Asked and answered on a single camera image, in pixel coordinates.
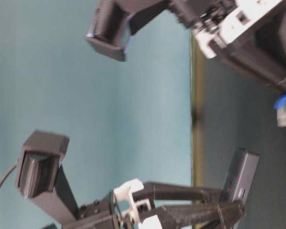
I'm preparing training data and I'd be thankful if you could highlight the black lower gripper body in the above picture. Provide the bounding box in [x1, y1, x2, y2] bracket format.
[61, 178, 162, 229]

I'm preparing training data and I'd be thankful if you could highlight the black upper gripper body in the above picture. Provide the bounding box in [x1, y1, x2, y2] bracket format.
[169, 0, 282, 59]

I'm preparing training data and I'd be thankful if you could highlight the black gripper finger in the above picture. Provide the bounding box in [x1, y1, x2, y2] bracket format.
[133, 182, 223, 202]
[220, 9, 286, 92]
[157, 201, 245, 229]

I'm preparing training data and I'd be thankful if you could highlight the black camera on upper gripper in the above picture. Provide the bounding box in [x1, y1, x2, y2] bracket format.
[85, 0, 169, 62]

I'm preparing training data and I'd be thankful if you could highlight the black camera cable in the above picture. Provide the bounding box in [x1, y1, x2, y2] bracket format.
[0, 163, 19, 202]

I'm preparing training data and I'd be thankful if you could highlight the grey network hub box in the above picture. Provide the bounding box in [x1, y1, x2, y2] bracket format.
[221, 148, 260, 204]

